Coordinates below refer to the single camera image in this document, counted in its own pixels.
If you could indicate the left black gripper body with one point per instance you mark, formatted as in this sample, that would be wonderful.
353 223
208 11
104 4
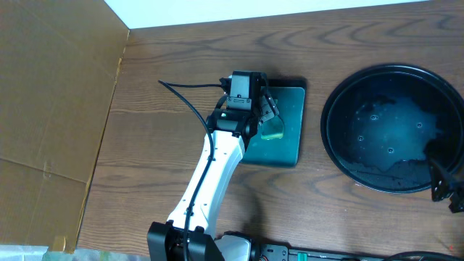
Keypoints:
269 105

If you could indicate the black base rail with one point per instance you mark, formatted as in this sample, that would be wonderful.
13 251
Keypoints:
308 252

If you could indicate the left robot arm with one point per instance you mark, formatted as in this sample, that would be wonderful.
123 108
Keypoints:
232 136

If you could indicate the round black serving tray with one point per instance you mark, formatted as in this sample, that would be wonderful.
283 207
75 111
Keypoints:
381 126

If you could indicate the brown cardboard panel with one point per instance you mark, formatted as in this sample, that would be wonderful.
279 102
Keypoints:
59 65

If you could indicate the green yellow sponge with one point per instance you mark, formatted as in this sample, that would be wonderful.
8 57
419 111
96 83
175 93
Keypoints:
272 129

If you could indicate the black rectangular water tray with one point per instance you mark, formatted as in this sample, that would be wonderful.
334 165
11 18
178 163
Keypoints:
289 95

